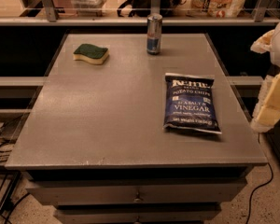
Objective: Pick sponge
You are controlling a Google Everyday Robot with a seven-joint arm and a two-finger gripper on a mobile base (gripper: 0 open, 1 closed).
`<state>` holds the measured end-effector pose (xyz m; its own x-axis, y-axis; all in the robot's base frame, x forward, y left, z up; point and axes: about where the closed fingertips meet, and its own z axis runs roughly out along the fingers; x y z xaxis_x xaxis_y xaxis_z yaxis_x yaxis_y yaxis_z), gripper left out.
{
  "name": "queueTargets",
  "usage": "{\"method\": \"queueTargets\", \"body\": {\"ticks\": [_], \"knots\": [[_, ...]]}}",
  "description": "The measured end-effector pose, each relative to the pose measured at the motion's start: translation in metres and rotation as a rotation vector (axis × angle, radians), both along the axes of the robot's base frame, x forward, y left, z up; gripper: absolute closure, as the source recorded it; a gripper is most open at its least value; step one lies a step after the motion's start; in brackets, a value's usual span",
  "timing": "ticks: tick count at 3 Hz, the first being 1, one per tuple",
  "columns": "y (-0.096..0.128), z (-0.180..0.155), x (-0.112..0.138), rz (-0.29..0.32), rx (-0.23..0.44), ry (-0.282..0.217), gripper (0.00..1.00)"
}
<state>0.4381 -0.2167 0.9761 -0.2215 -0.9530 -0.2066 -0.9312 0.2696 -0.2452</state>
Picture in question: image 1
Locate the upper grey drawer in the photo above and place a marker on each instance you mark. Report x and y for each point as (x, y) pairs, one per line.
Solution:
(128, 192)

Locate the green and yellow sponge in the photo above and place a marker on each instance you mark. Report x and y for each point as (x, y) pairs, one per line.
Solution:
(90, 53)

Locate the metal shelf rail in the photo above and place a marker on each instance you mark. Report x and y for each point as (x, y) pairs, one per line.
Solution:
(44, 12)

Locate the colourful printed bag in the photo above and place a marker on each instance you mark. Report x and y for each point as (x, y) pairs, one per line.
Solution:
(215, 8)

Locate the grey drawer cabinet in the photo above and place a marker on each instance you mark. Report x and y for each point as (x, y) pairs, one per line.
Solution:
(105, 122)

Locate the silver blue drink can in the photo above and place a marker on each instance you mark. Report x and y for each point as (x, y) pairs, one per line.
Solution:
(154, 24)

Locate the blue potato chips bag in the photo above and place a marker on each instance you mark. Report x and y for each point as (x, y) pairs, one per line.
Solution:
(189, 103)

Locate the lower grey drawer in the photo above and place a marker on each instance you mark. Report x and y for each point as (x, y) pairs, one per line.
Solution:
(138, 214)

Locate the black bag on shelf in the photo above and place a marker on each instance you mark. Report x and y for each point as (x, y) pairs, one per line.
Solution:
(143, 8)

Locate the grey drawer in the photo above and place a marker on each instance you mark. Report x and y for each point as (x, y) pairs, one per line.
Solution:
(138, 214)
(128, 192)

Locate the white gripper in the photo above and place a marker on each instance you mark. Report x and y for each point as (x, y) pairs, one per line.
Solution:
(267, 110)

